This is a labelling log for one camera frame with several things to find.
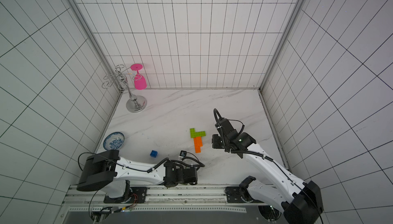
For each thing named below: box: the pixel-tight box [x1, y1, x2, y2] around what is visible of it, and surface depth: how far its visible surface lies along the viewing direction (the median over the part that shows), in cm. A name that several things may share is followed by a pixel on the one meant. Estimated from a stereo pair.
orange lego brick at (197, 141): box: [193, 136, 202, 147], surface depth 92 cm
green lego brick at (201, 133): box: [194, 130, 207, 138], surface depth 95 cm
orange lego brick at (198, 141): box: [195, 136, 203, 147], surface depth 92 cm
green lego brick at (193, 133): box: [189, 127, 200, 139], surface depth 95 cm
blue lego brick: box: [149, 149, 159, 159], surface depth 87 cm
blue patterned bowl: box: [102, 131, 125, 150], surface depth 91 cm
